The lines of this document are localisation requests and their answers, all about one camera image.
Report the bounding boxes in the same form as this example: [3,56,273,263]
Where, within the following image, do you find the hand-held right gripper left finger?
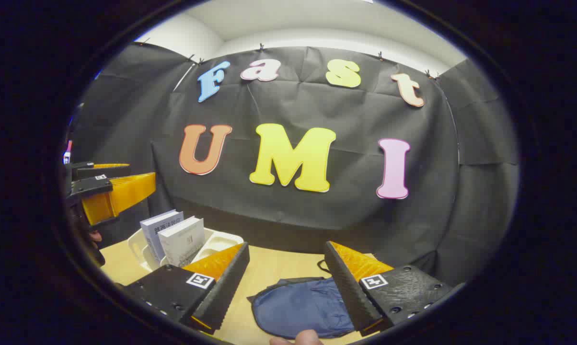
[123,242,251,336]

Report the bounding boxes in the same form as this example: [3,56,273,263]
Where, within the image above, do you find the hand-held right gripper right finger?
[323,241,454,337]

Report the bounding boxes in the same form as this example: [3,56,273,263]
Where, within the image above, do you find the cream plastic bookshelf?
[127,228,245,274]

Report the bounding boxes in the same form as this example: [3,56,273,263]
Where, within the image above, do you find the blue schoolbag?
[247,277,356,340]

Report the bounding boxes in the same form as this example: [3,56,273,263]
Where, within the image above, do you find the white cover book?
[158,217,205,267]

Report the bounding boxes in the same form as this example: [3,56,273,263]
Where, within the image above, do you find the blue grey cover book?
[140,209,184,263]

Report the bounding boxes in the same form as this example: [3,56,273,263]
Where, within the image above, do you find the black backdrop cloth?
[70,42,519,288]

